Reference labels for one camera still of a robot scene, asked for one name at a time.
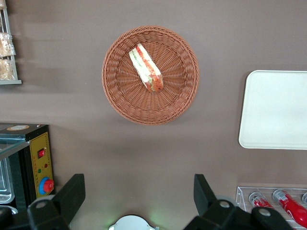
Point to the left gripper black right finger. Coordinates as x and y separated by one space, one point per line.
204 191

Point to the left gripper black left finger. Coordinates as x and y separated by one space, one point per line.
69 191

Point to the triangle sandwich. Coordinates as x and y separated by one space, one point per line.
146 67

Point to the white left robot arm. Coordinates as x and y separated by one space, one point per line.
132 222

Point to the round brown wicker basket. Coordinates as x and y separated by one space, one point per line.
124 100

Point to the beige rectangular serving tray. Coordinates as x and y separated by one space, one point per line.
275 107

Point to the tray of wrapped pastries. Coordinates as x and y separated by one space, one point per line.
9 82

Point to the clear acrylic bottle rack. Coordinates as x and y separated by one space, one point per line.
239 191

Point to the black yellow food warmer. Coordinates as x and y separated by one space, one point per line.
40 143

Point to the red cola bottle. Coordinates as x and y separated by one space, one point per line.
290 206
260 201

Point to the steel warmer pan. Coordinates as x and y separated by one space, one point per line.
4 182

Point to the clear bag of pastry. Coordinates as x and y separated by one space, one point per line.
2 4
6 69
6 45

